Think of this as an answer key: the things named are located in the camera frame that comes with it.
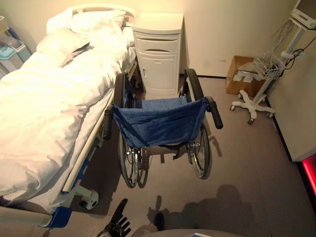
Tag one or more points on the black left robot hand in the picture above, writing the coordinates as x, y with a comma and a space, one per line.
118, 221

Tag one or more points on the white hospital bed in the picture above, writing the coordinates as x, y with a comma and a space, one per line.
74, 138

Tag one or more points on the blue fabric wheelchair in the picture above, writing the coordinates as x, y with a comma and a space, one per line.
158, 123

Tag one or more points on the silver robot body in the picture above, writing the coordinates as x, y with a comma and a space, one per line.
177, 233

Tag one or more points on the white duvet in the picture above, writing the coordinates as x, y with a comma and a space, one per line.
49, 103

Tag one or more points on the white bedside cabinet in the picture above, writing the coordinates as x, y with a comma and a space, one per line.
159, 51

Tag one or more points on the brown cardboard box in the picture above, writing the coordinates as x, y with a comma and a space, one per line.
243, 76

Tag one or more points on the white pillow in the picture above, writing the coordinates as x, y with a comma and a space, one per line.
96, 21

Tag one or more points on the blue and white trolley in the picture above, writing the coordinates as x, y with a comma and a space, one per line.
11, 49

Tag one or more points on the white rolling monitor stand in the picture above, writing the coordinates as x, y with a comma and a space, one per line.
269, 74

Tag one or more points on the white medical monitor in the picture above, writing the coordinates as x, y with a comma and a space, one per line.
304, 13

